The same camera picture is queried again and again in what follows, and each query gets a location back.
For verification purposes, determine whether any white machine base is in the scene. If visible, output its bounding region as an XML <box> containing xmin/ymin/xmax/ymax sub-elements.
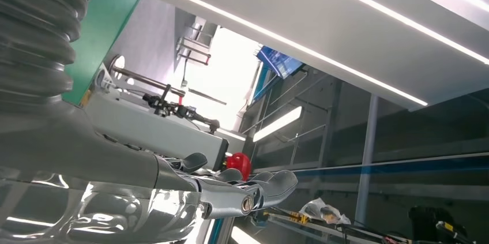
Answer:
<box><xmin>84</xmin><ymin>55</ymin><xmax>247</xmax><ymax>172</ymax></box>

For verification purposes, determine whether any chrome stanchion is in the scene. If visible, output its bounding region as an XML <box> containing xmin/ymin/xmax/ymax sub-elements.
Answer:
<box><xmin>108</xmin><ymin>55</ymin><xmax>187</xmax><ymax>99</ymax></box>

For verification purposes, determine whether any red emergency stop button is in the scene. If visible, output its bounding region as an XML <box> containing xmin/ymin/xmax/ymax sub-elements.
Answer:
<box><xmin>225</xmin><ymin>152</ymin><xmax>253</xmax><ymax>182</ymax></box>

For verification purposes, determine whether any blue monitor screen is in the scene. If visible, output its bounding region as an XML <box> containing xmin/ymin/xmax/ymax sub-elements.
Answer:
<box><xmin>255</xmin><ymin>45</ymin><xmax>305</xmax><ymax>80</ymax></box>

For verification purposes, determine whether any clear plastic bag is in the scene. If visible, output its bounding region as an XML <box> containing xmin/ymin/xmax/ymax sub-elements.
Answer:
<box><xmin>298</xmin><ymin>197</ymin><xmax>352</xmax><ymax>226</ymax></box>

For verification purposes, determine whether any black equipment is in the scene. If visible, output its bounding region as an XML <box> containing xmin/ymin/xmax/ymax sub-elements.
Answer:
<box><xmin>408</xmin><ymin>205</ymin><xmax>477</xmax><ymax>244</ymax></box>

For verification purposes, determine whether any black bracket assembly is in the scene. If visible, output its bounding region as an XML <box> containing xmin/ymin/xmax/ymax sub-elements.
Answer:
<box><xmin>142</xmin><ymin>83</ymin><xmax>221</xmax><ymax>135</ymax></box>

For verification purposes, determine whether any grey metal post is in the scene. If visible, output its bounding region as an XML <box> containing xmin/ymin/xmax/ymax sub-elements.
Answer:
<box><xmin>354</xmin><ymin>94</ymin><xmax>379</xmax><ymax>228</ymax></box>

